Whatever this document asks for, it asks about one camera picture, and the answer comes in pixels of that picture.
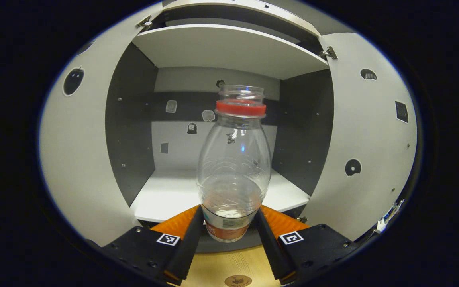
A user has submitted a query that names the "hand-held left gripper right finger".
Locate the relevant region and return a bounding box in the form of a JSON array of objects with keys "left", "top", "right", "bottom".
[{"left": 253, "top": 205, "right": 359, "bottom": 284}]

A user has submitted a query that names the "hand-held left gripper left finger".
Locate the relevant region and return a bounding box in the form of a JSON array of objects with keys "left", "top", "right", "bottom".
[{"left": 102, "top": 205, "right": 205, "bottom": 285}]

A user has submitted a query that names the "white cabinet shelf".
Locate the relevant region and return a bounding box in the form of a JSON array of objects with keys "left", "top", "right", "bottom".
[
  {"left": 132, "top": 24, "right": 330, "bottom": 80},
  {"left": 130, "top": 169, "right": 310, "bottom": 224}
]

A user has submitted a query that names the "round wooden coaster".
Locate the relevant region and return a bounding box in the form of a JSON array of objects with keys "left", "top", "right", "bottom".
[{"left": 224, "top": 275, "right": 253, "bottom": 287}]

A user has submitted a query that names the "white cabinet flap panel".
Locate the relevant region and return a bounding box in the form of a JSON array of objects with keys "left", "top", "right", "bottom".
[{"left": 162, "top": 0, "right": 322, "bottom": 37}]

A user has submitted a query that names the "white and grey cabinet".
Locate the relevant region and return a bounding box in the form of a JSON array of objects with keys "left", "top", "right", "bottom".
[{"left": 104, "top": 0, "right": 335, "bottom": 256}]

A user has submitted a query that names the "clear plastic bottle red label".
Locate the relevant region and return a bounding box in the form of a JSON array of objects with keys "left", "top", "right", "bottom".
[{"left": 196, "top": 85, "right": 272, "bottom": 243}]

